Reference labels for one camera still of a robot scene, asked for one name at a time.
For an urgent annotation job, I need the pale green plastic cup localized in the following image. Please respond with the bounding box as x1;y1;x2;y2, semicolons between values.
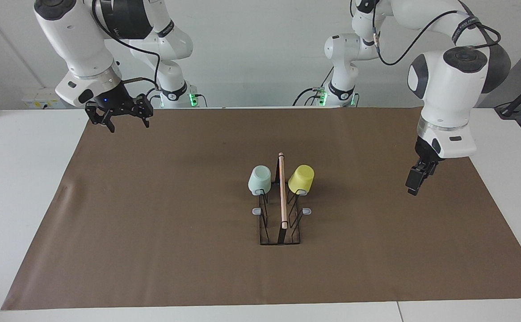
248;165;272;196

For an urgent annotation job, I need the black base power cable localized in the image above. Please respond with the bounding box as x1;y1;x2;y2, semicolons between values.
293;67;335;106

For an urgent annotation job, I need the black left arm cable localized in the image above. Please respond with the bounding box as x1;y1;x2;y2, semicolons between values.
349;0;502;65

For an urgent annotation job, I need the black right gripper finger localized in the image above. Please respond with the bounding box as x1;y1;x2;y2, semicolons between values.
85;106;116;133
132;94;154;129

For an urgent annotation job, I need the black stand pole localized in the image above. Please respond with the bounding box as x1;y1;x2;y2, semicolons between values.
494;72;521;119

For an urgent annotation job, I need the black wire cup rack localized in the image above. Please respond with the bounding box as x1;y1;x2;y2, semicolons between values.
252;152;312;246

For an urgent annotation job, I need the yellow plastic cup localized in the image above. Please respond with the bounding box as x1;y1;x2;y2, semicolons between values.
288;165;315;195

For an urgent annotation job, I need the brown paper table mat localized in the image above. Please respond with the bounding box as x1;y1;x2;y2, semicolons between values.
0;107;521;311

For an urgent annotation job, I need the white power socket box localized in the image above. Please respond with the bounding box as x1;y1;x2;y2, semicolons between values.
22;89;71;109

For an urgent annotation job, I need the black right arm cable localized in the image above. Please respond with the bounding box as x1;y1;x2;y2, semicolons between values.
92;0;160;90

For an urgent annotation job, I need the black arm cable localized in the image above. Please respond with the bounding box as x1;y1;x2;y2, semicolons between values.
92;0;160;90
349;0;502;65

